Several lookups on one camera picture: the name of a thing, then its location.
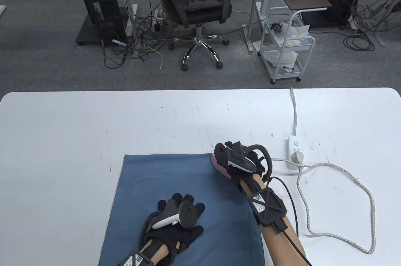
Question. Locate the person's right hand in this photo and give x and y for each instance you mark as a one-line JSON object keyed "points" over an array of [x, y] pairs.
{"points": [[241, 175]]}

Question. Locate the person's left hand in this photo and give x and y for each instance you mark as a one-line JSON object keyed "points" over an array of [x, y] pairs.
{"points": [[184, 239]]}

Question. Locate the pink electric iron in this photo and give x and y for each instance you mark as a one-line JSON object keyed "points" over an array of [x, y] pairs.
{"points": [[217, 167]]}

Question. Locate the blue pillowcase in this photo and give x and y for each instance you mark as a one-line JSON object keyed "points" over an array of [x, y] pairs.
{"points": [[156, 184]]}

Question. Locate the person's right forearm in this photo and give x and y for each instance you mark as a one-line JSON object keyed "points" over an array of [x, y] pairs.
{"points": [[282, 244]]}

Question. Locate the person's left forearm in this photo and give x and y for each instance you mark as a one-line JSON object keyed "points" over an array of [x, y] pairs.
{"points": [[158, 252]]}

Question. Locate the black white left hand controller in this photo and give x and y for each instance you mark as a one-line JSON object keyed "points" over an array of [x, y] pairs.
{"points": [[188, 214]]}

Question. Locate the black white hand controller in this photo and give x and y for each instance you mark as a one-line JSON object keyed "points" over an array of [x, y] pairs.
{"points": [[221, 153], [188, 214]]}

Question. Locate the black white right hand controller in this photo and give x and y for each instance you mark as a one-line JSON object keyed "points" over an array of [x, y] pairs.
{"points": [[221, 153]]}

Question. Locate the white rolling cart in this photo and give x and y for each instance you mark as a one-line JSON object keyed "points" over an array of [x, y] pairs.
{"points": [[311, 48]]}

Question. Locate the white paper bag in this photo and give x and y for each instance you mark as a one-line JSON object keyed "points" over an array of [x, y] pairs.
{"points": [[288, 32]]}

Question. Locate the white table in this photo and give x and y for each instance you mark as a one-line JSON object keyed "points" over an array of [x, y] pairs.
{"points": [[62, 122]]}

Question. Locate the white floor power strip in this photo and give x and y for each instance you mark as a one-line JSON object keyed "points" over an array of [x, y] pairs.
{"points": [[156, 21]]}

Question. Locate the grey desk leg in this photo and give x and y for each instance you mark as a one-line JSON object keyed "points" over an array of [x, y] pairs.
{"points": [[380, 39]]}

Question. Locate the white desk leg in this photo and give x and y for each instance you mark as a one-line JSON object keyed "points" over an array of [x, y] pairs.
{"points": [[129, 2]]}

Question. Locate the black desk base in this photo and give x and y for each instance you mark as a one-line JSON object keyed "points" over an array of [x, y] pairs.
{"points": [[87, 32]]}

